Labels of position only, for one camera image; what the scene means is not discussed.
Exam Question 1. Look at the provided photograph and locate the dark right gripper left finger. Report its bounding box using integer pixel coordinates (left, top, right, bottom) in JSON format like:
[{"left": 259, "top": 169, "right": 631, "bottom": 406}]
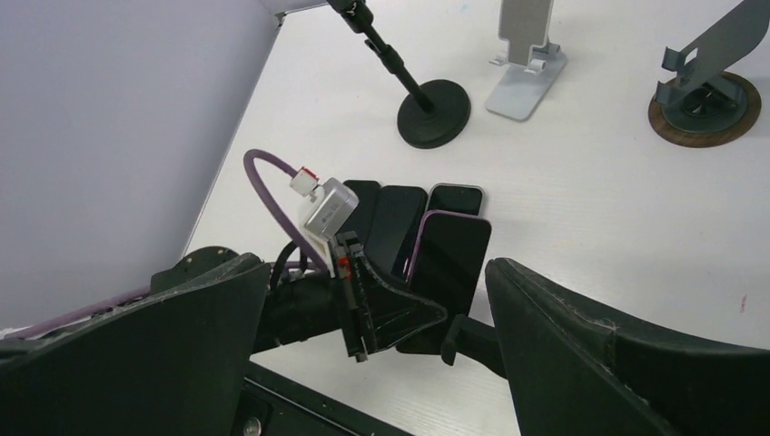
[{"left": 1, "top": 253, "right": 271, "bottom": 435}]

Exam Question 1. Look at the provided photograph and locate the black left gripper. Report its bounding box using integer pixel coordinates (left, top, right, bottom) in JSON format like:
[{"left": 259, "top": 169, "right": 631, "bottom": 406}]
[{"left": 331, "top": 232, "right": 448, "bottom": 363}]

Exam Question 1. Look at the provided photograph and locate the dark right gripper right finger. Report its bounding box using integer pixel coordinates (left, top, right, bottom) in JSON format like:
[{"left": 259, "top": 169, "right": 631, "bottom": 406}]
[{"left": 485, "top": 258, "right": 769, "bottom": 435}]

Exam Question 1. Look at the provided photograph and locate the red-edged black phone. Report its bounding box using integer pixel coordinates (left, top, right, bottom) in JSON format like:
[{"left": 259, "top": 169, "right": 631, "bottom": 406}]
[{"left": 396, "top": 210, "right": 492, "bottom": 355}]

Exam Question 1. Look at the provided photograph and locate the black smartphone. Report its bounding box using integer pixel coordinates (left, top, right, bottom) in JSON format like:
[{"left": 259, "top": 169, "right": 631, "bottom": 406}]
[{"left": 365, "top": 185, "right": 428, "bottom": 279}]

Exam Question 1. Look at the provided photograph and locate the clear-case phone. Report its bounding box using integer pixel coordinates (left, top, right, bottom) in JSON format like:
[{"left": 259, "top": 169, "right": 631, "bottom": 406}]
[{"left": 426, "top": 183, "right": 485, "bottom": 216}]

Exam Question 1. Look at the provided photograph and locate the black pole phone stand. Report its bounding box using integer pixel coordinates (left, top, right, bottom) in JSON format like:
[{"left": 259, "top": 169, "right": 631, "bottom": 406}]
[
  {"left": 328, "top": 0, "right": 471, "bottom": 150},
  {"left": 440, "top": 314, "right": 508, "bottom": 380}
]

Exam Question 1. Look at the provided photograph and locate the white folding phone stand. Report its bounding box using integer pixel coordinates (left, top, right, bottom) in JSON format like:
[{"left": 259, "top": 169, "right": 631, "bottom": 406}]
[{"left": 485, "top": 0, "right": 568, "bottom": 122}]

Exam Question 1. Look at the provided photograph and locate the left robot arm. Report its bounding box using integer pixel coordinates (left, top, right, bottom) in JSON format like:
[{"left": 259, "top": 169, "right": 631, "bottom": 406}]
[{"left": 252, "top": 232, "right": 448, "bottom": 362}]

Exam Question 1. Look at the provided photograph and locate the brown round base phone stand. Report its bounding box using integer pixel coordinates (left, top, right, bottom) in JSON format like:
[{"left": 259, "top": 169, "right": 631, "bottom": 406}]
[{"left": 647, "top": 0, "right": 770, "bottom": 149}]

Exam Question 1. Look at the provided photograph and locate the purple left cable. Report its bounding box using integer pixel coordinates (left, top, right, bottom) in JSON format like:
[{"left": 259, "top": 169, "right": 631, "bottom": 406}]
[{"left": 12, "top": 148, "right": 331, "bottom": 342}]

